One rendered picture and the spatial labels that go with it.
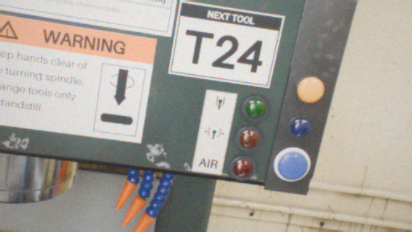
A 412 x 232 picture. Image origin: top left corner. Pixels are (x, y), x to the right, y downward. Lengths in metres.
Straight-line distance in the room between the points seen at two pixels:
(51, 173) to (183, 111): 0.25
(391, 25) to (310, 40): 1.14
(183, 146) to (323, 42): 0.17
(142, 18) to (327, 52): 0.18
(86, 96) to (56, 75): 0.03
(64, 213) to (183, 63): 0.83
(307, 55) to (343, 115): 1.17
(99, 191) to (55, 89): 0.76
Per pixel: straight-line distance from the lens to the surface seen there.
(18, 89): 0.70
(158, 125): 0.71
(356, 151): 1.91
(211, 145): 0.72
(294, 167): 0.73
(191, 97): 0.70
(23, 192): 0.89
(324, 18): 0.69
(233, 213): 1.93
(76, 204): 1.46
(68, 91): 0.70
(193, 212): 1.51
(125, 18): 0.67
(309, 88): 0.70
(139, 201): 0.93
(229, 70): 0.69
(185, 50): 0.68
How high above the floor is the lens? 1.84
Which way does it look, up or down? 20 degrees down
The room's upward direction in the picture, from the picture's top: 10 degrees clockwise
